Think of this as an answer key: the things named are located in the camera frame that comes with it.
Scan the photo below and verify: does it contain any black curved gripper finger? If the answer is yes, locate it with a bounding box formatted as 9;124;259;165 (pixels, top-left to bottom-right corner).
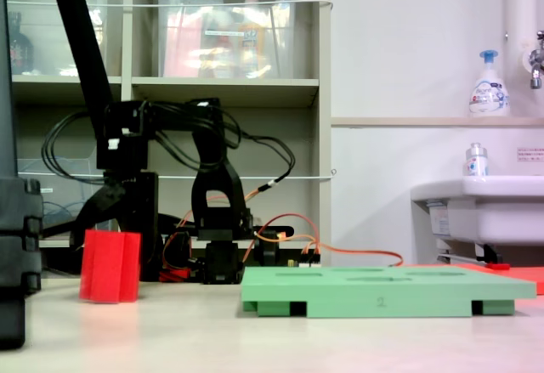
69;175;128;251

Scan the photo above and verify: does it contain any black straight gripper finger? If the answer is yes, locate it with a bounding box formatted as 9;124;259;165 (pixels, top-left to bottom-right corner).
115;171;160;235

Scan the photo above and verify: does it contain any red cross columnar block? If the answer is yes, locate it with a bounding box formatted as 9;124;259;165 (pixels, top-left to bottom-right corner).
78;229;143;305

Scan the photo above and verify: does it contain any clear plastic box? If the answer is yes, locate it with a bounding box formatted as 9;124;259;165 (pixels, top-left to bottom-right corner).
16;158;120;240

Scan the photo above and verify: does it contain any thin black tripod brace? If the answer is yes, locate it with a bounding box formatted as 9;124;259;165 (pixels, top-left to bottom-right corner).
40;218;82;240

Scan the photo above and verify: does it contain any black tripod leg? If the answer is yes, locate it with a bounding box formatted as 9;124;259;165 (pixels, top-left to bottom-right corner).
0;0;45;351
44;0;165;284

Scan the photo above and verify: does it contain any pink packaged item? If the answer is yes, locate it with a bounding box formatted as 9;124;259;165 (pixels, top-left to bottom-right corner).
163;7;201;79

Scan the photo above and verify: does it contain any beige shelf unit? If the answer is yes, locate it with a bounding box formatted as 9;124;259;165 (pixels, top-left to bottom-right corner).
0;0;333;280

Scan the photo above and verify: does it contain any dark glass bottle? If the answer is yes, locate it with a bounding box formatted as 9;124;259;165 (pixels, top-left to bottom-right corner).
7;10;34;76

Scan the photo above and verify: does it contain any yellow bottle pink cap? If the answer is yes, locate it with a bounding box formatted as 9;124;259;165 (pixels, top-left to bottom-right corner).
236;0;268;79

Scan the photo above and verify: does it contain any circuit board with connectors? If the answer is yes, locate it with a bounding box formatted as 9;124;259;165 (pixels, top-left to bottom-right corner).
286;247;323;269

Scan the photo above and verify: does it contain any large clear plastic bin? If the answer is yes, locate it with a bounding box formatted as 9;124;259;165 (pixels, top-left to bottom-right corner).
156;0;299;80

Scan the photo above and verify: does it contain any green shape sorting board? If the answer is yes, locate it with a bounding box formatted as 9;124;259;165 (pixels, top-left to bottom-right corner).
241;265;537;319

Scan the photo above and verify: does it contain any sink sticker label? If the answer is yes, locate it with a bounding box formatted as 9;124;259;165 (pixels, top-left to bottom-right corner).
428;201;451;238

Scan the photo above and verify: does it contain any small clear bottle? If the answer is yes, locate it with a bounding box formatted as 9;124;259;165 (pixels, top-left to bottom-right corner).
464;142;490;178

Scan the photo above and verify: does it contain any white sink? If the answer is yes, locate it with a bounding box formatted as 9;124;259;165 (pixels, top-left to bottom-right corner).
410;174;544;247

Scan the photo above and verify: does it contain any white soap pump bottle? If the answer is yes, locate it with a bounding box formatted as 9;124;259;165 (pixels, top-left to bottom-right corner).
468;48;511;118

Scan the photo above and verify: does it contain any metal faucet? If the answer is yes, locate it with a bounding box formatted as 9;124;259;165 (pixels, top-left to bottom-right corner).
521;30;544;91

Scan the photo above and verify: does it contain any orange red wire bundle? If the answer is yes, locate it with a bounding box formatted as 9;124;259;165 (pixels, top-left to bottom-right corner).
161;209;201;283

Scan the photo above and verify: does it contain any black sink bracket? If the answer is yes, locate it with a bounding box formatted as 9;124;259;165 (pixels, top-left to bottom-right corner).
474;242;503;264

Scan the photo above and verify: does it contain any red text wall sign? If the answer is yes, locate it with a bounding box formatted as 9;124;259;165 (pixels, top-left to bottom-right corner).
516;146;544;163

